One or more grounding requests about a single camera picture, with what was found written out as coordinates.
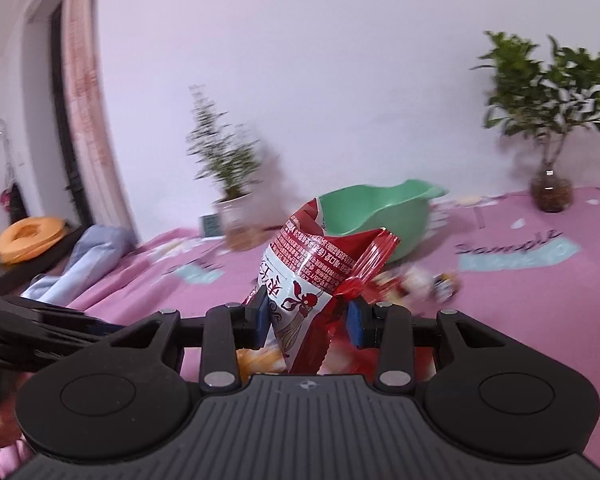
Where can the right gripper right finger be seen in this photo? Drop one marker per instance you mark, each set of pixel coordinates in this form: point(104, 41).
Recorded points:
point(389, 329)

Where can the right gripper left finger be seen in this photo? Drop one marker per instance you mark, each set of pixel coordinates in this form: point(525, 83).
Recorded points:
point(226, 330)

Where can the small red candy packet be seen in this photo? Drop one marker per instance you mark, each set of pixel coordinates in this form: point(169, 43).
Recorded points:
point(405, 285)

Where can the black gold candy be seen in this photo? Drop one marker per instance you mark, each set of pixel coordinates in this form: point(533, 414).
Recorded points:
point(444, 287)

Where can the red white snack bag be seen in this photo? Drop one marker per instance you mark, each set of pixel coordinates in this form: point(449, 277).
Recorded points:
point(310, 277)

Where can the person's left hand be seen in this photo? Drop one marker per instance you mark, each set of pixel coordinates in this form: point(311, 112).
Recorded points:
point(10, 431)

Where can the small teal clock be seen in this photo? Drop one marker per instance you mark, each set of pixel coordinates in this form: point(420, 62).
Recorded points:
point(211, 226)

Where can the light blue folded cloth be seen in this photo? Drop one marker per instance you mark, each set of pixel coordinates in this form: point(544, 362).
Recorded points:
point(94, 255)

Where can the green plastic bowl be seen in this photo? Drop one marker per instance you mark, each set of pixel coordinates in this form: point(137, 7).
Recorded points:
point(403, 209)

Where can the orange round object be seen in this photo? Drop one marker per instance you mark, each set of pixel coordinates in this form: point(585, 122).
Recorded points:
point(28, 238)

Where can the pink patterned curtain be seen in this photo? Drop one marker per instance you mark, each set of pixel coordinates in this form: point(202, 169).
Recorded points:
point(86, 115)

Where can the pink printed tablecloth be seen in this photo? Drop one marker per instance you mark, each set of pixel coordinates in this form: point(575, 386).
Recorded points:
point(532, 276)

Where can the feathery plant in white pot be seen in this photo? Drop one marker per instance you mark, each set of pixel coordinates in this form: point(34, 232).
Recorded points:
point(230, 157)

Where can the leafy plant in glass vase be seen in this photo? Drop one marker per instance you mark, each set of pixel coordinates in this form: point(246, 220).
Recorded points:
point(542, 102)

